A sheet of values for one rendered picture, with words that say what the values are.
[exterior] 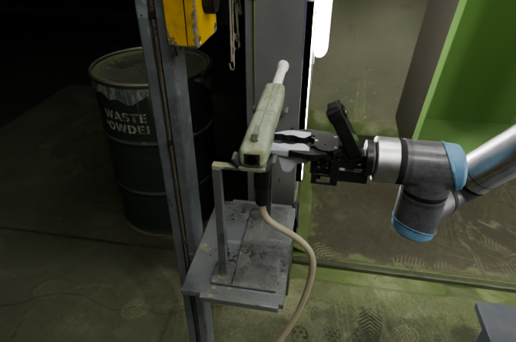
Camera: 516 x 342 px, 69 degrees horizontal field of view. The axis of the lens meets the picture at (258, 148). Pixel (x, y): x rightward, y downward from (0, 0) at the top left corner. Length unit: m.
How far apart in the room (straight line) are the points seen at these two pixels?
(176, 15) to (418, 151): 0.49
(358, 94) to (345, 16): 0.58
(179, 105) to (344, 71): 2.17
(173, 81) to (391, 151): 0.42
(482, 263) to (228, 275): 1.55
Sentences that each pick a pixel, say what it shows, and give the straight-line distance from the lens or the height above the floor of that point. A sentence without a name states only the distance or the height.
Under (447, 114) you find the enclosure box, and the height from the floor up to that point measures 0.57.
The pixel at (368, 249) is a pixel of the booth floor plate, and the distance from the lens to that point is 2.05.
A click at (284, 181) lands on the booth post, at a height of 0.65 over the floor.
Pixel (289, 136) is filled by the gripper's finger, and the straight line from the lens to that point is 0.77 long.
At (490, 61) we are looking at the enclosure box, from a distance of 2.16.
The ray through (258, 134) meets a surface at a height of 1.15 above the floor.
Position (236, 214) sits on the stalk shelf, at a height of 0.79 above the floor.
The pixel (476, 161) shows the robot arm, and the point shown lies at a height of 1.06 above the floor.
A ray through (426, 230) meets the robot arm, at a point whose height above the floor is 0.94.
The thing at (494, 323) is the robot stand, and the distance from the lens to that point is 1.15.
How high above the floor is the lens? 1.48
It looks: 32 degrees down
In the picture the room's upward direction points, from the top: straight up
